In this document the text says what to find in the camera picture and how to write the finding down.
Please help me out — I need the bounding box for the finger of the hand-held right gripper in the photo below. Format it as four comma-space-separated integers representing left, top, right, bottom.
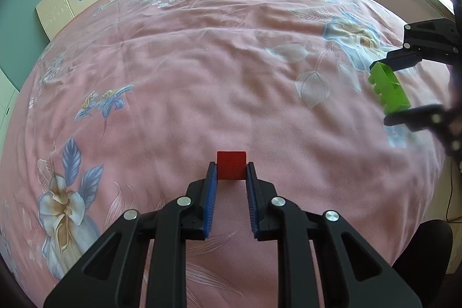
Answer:
383, 104, 453, 133
373, 17, 454, 72

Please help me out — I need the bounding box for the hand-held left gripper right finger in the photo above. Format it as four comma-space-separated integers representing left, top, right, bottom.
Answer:
245, 162, 423, 308

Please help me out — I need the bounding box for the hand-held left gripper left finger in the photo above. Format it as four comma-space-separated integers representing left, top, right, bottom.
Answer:
43, 161, 219, 308

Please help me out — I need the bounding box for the green toy block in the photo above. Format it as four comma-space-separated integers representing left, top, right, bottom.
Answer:
367, 62, 412, 115

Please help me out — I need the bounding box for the red cube block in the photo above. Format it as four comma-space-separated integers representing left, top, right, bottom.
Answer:
217, 151, 248, 181

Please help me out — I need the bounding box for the pink floral blanket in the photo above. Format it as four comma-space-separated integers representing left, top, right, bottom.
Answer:
0, 0, 455, 308

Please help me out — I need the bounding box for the person's black trouser leg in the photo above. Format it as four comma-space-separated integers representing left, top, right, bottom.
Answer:
392, 219, 454, 294

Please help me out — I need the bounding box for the white wardrobe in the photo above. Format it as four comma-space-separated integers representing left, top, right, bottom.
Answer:
0, 68, 20, 135

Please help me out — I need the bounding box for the thin black cable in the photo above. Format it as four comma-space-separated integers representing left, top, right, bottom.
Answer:
446, 164, 459, 224

